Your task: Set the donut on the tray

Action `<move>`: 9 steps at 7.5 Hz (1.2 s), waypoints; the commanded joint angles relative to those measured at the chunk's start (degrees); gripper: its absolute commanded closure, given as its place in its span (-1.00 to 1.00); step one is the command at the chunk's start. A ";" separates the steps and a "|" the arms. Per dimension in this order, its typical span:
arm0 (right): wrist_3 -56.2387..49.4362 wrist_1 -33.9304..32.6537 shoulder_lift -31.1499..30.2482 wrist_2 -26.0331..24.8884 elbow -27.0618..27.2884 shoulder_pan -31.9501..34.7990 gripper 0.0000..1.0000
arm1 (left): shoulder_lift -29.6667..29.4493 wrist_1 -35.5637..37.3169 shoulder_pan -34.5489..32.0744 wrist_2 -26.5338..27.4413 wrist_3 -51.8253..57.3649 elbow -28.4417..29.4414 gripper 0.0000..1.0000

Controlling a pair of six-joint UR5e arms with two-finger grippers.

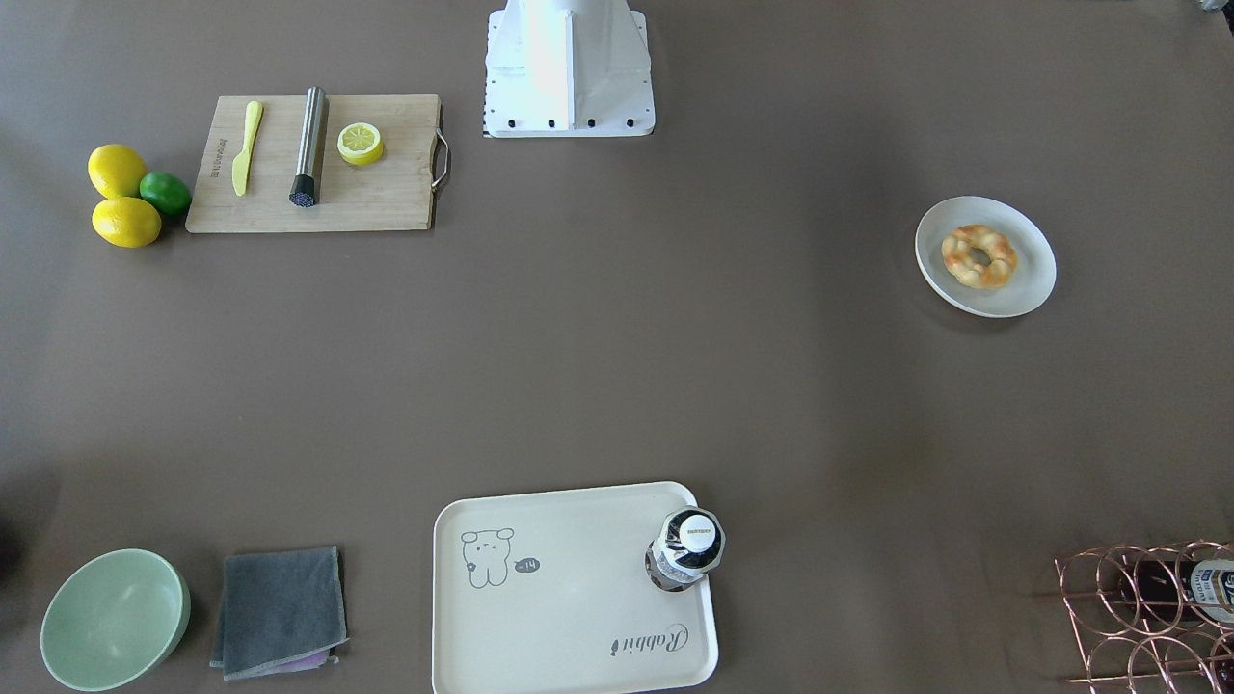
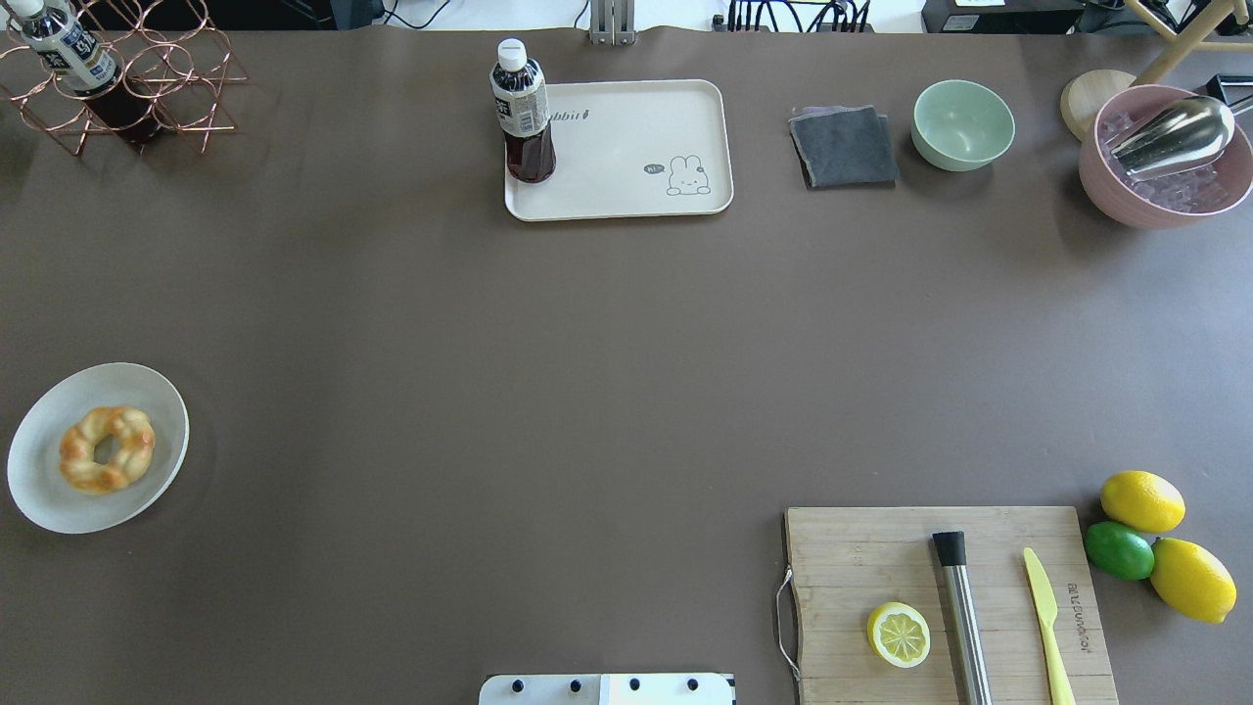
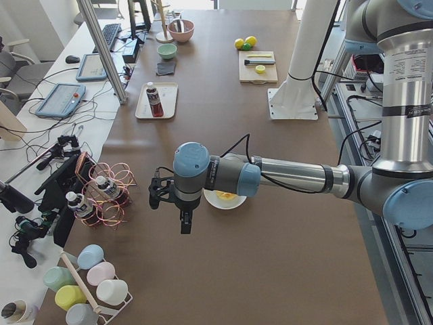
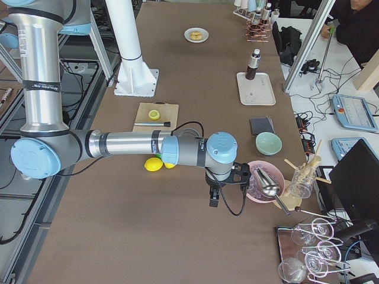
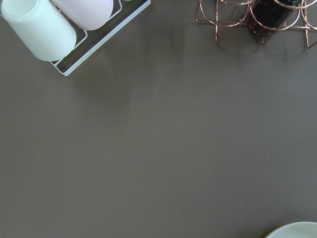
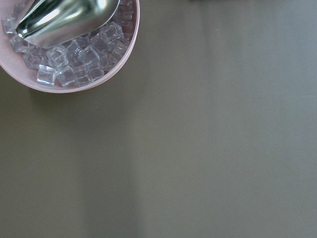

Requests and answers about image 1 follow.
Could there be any glazed twisted donut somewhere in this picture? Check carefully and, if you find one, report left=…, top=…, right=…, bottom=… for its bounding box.
left=940, top=225, right=1019, bottom=289

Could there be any white round plate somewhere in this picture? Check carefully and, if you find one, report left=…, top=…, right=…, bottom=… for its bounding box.
left=914, top=195, right=1058, bottom=319

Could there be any dark tea bottle on tray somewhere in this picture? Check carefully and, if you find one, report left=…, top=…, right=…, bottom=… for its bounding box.
left=644, top=506, right=726, bottom=592

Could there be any cream rabbit tray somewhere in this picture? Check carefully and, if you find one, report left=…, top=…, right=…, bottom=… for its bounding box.
left=431, top=480, right=719, bottom=693

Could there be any half lemon slice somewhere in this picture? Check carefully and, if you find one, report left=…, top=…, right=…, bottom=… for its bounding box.
left=336, top=122, right=385, bottom=165

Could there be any steel cylindrical muddler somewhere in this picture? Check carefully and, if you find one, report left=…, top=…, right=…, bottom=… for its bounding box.
left=289, top=85, right=328, bottom=209

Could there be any wooden cutting board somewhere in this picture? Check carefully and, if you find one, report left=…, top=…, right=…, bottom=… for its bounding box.
left=185, top=93, right=442, bottom=233

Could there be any grey folded cloth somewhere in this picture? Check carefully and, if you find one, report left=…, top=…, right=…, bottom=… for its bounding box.
left=210, top=546, right=349, bottom=680

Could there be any yellow plastic knife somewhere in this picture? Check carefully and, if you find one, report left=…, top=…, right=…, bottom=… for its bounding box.
left=230, top=100, right=264, bottom=198

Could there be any green lime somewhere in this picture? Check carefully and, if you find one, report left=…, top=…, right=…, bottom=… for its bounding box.
left=138, top=170, right=191, bottom=217

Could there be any yellow lemon near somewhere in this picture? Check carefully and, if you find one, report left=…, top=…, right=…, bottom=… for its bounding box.
left=93, top=198, right=162, bottom=249

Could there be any yellow lemon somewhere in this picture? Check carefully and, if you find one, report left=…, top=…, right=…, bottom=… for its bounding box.
left=93, top=198, right=162, bottom=249
left=88, top=144, right=148, bottom=200

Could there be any yellow lemon far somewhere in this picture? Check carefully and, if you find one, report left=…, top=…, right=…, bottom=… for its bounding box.
left=88, top=144, right=148, bottom=200

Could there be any mint green bowl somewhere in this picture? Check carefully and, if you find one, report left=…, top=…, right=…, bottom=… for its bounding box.
left=39, top=548, right=191, bottom=692

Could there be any tea bottle in rack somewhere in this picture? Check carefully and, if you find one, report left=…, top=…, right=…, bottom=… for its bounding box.
left=1118, top=559, right=1233, bottom=627

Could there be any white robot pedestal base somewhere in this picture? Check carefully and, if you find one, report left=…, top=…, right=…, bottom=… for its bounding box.
left=482, top=1, right=656, bottom=138

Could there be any copper wire bottle rack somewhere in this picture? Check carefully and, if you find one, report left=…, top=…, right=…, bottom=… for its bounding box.
left=1055, top=541, right=1232, bottom=693

